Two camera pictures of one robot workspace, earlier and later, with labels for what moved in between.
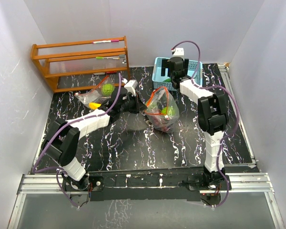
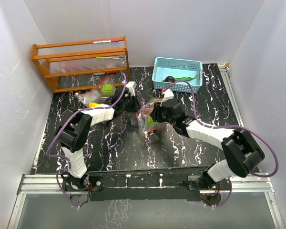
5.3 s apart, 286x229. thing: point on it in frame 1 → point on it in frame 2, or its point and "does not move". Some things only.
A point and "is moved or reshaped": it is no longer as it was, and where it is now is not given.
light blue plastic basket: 164,83 does not move
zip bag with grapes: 93,97 does not move
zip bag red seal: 162,110 is moved or reshaped
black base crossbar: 147,185 does not move
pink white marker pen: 107,41 does not move
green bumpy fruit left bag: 107,89 does not move
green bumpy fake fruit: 168,110 is moved or reshaped
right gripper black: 165,64 → 155,114
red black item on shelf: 110,72 does not move
